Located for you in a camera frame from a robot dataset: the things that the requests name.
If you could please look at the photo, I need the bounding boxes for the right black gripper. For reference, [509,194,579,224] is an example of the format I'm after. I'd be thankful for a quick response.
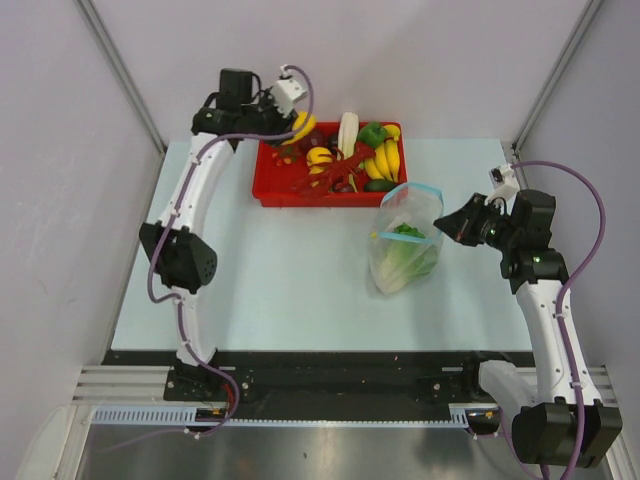
[434,193,520,252]

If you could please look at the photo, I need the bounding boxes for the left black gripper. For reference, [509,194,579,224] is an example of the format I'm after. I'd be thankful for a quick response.
[242,87,300,149]

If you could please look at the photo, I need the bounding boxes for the yellow toy mango slice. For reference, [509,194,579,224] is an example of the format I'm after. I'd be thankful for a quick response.
[282,111,317,145]

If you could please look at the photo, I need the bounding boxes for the clear zip top bag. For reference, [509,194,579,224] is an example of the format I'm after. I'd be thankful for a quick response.
[367,182,444,295]

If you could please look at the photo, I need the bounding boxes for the green white toy cabbage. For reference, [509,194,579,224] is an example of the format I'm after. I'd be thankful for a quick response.
[368,222,442,295]

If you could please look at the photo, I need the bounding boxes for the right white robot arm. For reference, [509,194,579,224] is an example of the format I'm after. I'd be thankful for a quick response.
[434,190,623,471]

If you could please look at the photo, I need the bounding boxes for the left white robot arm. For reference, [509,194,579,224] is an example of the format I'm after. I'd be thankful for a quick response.
[139,64,314,401]

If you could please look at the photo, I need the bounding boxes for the small toy cherry tomatoes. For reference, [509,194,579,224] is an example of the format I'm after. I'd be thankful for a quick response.
[271,145,303,167]

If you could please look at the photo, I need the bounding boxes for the dark purple toy onion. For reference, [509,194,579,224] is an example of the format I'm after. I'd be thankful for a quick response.
[299,129,326,151]

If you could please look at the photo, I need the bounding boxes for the red plastic tray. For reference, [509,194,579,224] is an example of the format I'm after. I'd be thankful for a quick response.
[252,122,407,207]

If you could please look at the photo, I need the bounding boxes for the white toy radish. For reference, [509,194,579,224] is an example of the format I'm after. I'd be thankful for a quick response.
[338,112,359,159]

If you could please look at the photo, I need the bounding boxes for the red toy lobster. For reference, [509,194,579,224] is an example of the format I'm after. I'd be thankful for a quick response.
[291,142,375,198]

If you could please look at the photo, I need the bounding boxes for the dark green toy avocado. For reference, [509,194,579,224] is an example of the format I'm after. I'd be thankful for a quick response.
[363,179,397,193]

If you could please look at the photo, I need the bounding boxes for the yellow toy banana bunch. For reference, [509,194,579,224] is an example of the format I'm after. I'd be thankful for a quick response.
[364,124,401,183]

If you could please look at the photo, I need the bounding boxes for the green toy bell pepper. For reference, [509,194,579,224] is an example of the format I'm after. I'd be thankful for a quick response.
[357,121,389,149]

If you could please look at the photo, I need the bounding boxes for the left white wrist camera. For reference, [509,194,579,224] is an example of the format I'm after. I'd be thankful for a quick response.
[270,76,307,117]

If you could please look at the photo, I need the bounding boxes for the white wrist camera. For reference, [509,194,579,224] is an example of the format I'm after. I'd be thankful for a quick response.
[486,164,520,203]
[270,76,307,117]

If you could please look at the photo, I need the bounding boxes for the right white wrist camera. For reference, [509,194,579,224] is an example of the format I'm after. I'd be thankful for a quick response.
[486,164,520,203]

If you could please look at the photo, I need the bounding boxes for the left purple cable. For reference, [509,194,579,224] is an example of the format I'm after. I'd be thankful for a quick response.
[94,63,315,451]

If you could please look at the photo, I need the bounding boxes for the purple cable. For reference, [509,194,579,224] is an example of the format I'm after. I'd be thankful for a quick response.
[94,63,315,451]
[499,160,609,480]

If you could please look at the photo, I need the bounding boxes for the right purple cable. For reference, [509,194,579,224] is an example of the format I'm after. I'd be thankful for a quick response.
[499,160,609,480]

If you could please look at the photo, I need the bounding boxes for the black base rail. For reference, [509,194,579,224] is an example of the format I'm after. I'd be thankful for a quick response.
[102,349,549,424]

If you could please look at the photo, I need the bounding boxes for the white slotted cable duct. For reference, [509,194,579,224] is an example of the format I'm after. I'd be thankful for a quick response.
[91,405,469,430]

